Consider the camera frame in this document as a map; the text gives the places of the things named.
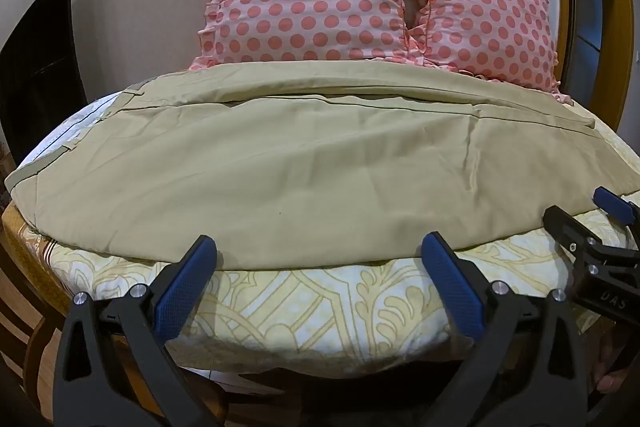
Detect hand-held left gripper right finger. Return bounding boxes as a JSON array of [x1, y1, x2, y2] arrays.
[[421, 231, 589, 427]]

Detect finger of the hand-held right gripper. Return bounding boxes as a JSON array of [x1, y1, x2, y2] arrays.
[[593, 186, 640, 226], [542, 205, 603, 259]]

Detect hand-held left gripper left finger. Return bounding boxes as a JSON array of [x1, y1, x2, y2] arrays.
[[57, 235, 221, 427]]

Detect khaki pants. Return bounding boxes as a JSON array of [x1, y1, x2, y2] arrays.
[[4, 62, 640, 271]]

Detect person's right hand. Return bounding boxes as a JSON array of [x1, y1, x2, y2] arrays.
[[592, 332, 633, 394]]

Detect cream patterned bed sheet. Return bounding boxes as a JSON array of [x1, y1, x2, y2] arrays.
[[0, 93, 640, 383]]

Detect small pink polka dot pillow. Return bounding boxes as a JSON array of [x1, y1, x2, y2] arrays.
[[409, 0, 572, 104]]

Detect wooden bed frame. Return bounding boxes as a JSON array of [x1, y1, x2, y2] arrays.
[[0, 217, 151, 413]]

